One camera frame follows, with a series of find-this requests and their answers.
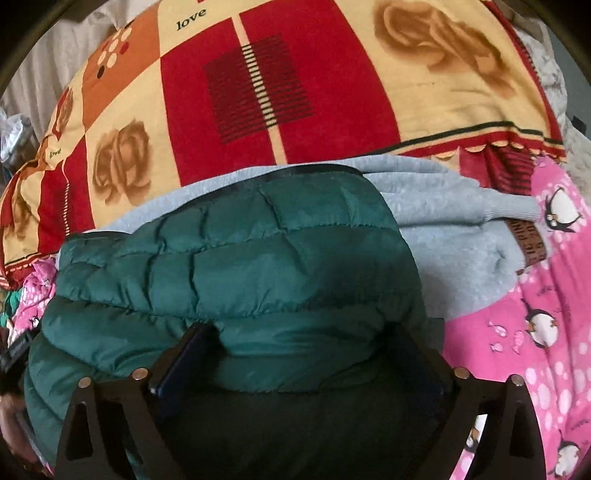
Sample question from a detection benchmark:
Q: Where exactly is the red yellow rose print blanket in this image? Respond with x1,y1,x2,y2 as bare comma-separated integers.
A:
0,0,570,291

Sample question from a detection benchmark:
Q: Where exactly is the white bed sheet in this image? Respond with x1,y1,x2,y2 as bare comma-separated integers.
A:
0,0,121,144

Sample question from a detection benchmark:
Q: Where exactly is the pink penguin print blanket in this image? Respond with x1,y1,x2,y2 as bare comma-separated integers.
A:
9,157,591,480

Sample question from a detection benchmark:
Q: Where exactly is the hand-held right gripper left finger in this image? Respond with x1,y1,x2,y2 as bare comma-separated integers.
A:
54,322,214,480

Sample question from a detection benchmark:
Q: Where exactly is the person's left hand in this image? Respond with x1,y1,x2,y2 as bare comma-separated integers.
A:
0,392,35,467

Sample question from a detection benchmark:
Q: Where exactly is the white knit cloth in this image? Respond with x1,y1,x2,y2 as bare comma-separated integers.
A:
517,21,591,155

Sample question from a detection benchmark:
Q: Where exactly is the green puffer jacket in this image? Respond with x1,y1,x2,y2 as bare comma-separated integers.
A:
23,166,447,480

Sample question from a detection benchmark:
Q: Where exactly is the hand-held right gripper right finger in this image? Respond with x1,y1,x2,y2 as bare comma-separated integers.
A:
394,322,548,480

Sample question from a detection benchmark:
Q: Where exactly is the grey sweatshirt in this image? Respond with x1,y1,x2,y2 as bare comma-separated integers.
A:
99,154,542,325

